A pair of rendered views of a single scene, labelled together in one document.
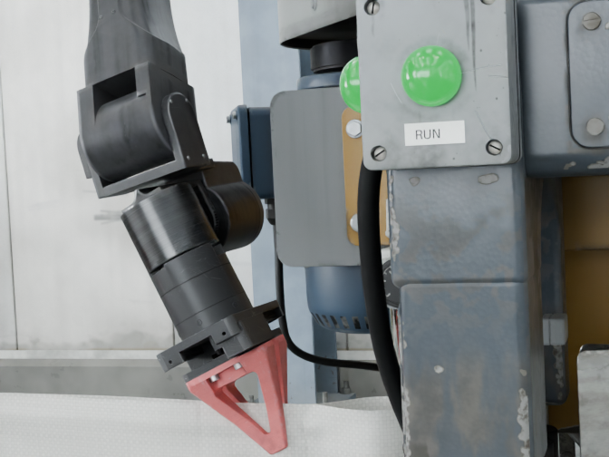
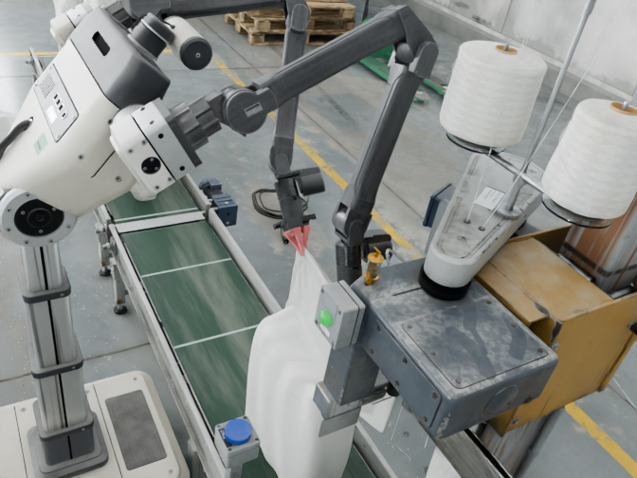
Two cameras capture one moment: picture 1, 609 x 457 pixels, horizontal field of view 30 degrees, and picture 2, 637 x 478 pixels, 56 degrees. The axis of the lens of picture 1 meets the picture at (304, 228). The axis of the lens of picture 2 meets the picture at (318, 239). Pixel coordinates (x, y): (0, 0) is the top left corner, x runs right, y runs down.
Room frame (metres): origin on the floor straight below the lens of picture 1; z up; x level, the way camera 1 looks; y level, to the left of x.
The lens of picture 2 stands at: (-0.07, -0.50, 1.97)
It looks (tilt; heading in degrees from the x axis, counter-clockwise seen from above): 34 degrees down; 37
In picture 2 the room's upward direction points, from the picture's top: 11 degrees clockwise
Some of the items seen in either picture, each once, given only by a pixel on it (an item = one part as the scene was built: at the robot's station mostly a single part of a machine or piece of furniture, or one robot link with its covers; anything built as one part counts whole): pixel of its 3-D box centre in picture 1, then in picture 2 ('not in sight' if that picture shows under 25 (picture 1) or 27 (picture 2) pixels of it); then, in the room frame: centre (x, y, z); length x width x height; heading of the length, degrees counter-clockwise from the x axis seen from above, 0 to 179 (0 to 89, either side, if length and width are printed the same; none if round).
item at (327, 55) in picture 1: (371, 59); not in sight; (1.13, -0.07, 1.35); 0.12 x 0.12 x 0.04
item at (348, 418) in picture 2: not in sight; (334, 413); (0.64, -0.08, 0.98); 0.09 x 0.05 x 0.05; 162
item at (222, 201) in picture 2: not in sight; (213, 199); (1.61, 1.48, 0.35); 0.30 x 0.15 x 0.15; 72
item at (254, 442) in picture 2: not in sight; (236, 441); (0.53, 0.08, 0.81); 0.08 x 0.08 x 0.06; 72
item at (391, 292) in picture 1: (401, 282); not in sight; (0.82, -0.07, 1.16); 0.04 x 0.02 x 0.04; 72
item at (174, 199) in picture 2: not in sight; (103, 124); (1.60, 2.50, 0.33); 2.21 x 0.39 x 0.09; 72
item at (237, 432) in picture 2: not in sight; (237, 432); (0.53, 0.08, 0.84); 0.06 x 0.06 x 0.02
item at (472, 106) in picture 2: not in sight; (491, 93); (0.98, -0.04, 1.61); 0.17 x 0.17 x 0.17
